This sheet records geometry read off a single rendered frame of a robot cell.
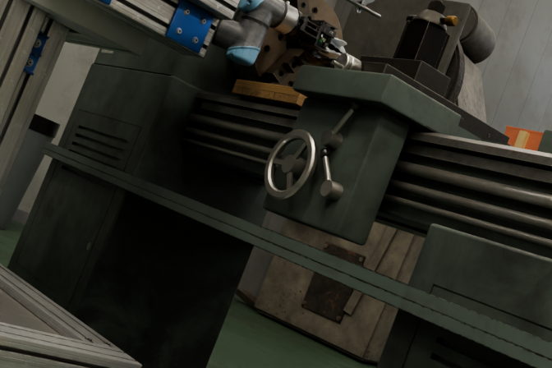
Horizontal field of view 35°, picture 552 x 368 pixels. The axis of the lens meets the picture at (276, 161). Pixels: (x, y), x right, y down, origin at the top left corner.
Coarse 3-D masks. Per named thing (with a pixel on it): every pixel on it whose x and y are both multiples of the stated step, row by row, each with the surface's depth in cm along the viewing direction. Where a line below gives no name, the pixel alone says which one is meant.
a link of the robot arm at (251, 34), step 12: (228, 24) 215; (240, 24) 215; (252, 24) 214; (264, 24) 215; (216, 36) 215; (228, 36) 214; (240, 36) 214; (252, 36) 214; (264, 36) 217; (228, 48) 215; (240, 48) 214; (252, 48) 214; (240, 60) 214; (252, 60) 215
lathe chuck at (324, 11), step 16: (288, 0) 243; (320, 0) 249; (320, 16) 250; (336, 16) 253; (272, 32) 241; (272, 48) 242; (240, 64) 247; (256, 64) 240; (272, 64) 243; (320, 64) 252; (256, 80) 245; (288, 80) 247
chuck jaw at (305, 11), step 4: (292, 0) 241; (296, 0) 240; (300, 0) 240; (304, 0) 241; (308, 0) 242; (292, 4) 242; (296, 4) 240; (300, 4) 240; (304, 4) 241; (308, 4) 242; (300, 8) 240; (304, 8) 241; (308, 8) 242; (304, 12) 241; (308, 12) 242; (308, 16) 240; (312, 16) 241
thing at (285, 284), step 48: (384, 0) 566; (432, 0) 545; (384, 48) 555; (480, 48) 586; (480, 96) 589; (336, 240) 565; (384, 240) 543; (288, 288) 575; (336, 288) 554; (336, 336) 545; (384, 336) 542
